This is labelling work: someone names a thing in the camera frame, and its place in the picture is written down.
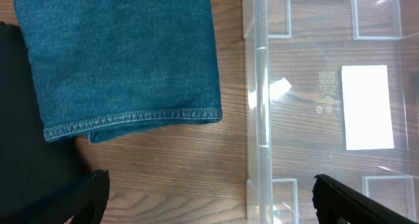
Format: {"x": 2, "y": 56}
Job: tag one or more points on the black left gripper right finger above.
{"x": 337, "y": 203}

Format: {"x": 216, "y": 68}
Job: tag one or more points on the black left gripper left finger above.
{"x": 83, "y": 201}

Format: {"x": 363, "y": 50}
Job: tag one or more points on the black cloth under left arm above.
{"x": 31, "y": 168}

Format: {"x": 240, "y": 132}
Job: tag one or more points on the white label in container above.
{"x": 366, "y": 103}

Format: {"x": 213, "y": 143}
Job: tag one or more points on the clear plastic container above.
{"x": 295, "y": 51}

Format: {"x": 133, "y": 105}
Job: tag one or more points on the blue denim folded cloth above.
{"x": 106, "y": 68}

